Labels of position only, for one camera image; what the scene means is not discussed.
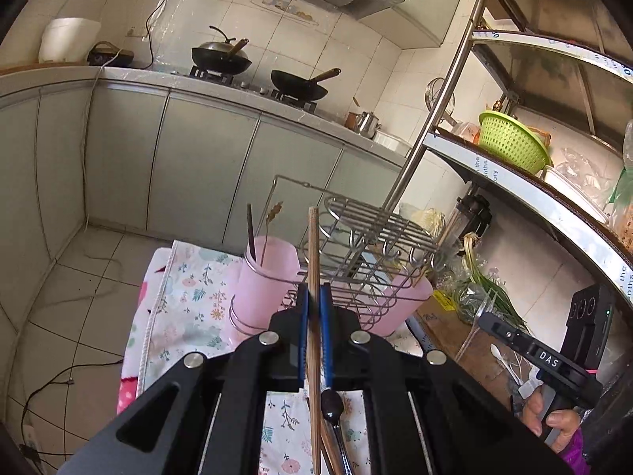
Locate black floor cable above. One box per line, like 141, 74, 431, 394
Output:
20, 346, 124, 462

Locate black wok with lid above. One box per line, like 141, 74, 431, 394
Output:
191, 26, 253, 75

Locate brown wooden chopstick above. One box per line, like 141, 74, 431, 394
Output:
307, 206, 323, 475
304, 396, 347, 475

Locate black blender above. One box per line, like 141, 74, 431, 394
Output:
435, 193, 493, 258

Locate leaf-handled wooden utensil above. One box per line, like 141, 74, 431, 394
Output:
260, 201, 285, 265

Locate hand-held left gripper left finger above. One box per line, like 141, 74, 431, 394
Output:
59, 282, 312, 475

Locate white container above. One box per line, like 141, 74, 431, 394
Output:
373, 131, 411, 152

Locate black spoon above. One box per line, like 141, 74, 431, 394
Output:
320, 390, 354, 475

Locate clear plastic bag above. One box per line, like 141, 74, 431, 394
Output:
554, 146, 624, 209

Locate clear plastic utensil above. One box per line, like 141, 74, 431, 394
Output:
454, 287, 498, 363

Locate white plastic spoon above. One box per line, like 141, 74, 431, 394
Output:
489, 344, 522, 387

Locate metal shelf rack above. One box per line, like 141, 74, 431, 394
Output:
381, 0, 633, 317

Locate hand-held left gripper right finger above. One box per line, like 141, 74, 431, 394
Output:
319, 282, 574, 475

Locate white charger with cable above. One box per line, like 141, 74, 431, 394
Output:
509, 356, 545, 399

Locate pink plastic utensil holder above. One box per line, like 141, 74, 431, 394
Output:
230, 236, 435, 337

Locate dark wooden chopstick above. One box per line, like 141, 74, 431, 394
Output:
246, 203, 258, 260

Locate wall cabinet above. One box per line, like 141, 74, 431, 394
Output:
356, 0, 468, 50

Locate green colander basket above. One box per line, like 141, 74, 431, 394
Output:
477, 110, 553, 175

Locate metal wire rack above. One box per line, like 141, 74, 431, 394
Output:
228, 174, 443, 334

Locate pink patterned blanket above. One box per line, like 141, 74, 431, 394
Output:
116, 250, 171, 414

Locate person's right hand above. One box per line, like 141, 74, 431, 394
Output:
521, 387, 579, 453

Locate metal skimmer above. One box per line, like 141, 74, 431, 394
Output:
425, 76, 458, 127

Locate napa cabbage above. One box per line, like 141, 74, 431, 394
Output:
410, 208, 448, 238

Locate white plastic box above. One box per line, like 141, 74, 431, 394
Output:
541, 164, 611, 226

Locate gas stove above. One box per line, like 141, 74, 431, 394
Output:
188, 65, 317, 112

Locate plastic bag of greens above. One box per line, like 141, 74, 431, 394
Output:
435, 262, 500, 325

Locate green onions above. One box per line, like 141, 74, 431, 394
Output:
447, 235, 530, 332

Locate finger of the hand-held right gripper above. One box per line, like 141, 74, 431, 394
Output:
477, 312, 535, 353

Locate cardboard sheet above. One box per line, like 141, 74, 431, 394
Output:
413, 289, 545, 401

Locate metal kettle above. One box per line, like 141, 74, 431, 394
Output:
346, 98, 383, 139

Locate floral tablecloth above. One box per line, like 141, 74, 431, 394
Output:
123, 240, 431, 475

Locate white rice cooker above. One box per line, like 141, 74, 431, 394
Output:
38, 17, 102, 65

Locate dark small appliance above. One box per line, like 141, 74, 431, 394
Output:
88, 42, 136, 67

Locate glass wall shelf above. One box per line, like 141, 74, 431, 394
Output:
250, 0, 320, 23

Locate kitchen base cabinets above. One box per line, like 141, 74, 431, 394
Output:
0, 66, 466, 278

